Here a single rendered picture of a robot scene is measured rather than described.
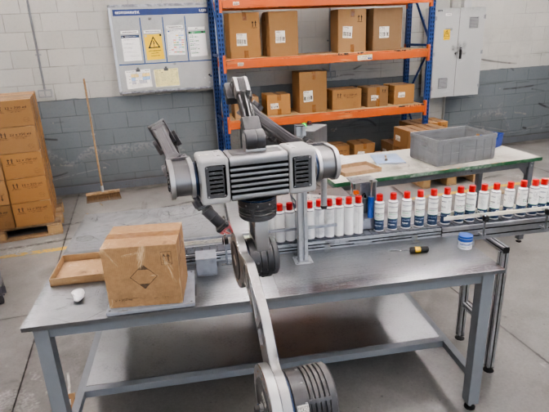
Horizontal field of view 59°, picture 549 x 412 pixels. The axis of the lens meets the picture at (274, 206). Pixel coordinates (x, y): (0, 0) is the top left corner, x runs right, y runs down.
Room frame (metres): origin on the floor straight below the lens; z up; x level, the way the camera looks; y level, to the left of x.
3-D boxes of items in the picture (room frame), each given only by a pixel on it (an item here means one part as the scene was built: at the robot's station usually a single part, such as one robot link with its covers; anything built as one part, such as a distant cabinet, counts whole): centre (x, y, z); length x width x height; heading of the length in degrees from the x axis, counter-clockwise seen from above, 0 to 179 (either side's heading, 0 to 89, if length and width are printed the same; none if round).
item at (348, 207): (2.34, -0.38, 0.98); 0.05 x 0.05 x 0.20
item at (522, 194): (2.49, -1.36, 0.98); 0.05 x 0.05 x 0.20
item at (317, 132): (2.23, -0.18, 1.38); 0.17 x 0.10 x 0.19; 154
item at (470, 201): (2.45, -1.06, 0.98); 0.05 x 0.05 x 0.20
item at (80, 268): (2.14, 0.92, 0.85); 0.30 x 0.26 x 0.04; 99
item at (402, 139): (6.32, -2.08, 0.32); 1.20 x 0.83 x 0.64; 14
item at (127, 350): (2.47, 0.09, 0.40); 2.04 x 1.25 x 0.81; 99
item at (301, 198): (2.16, -0.13, 1.16); 0.04 x 0.04 x 0.67; 9
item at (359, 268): (2.47, 0.09, 0.82); 2.10 x 1.31 x 0.02; 99
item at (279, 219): (2.28, -0.02, 0.98); 0.05 x 0.05 x 0.20
